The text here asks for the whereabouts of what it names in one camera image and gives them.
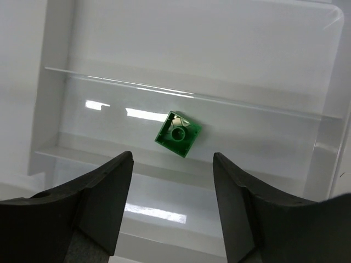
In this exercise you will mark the green square lego brick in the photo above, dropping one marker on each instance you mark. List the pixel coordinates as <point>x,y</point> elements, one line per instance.
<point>178,134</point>

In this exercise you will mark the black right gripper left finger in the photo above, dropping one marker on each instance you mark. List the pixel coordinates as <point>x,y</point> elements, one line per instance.
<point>78,221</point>

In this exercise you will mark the white divided plastic tray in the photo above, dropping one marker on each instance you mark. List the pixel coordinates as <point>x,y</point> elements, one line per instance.
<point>268,81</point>

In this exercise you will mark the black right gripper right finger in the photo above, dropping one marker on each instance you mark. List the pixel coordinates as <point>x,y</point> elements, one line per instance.
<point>261,221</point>

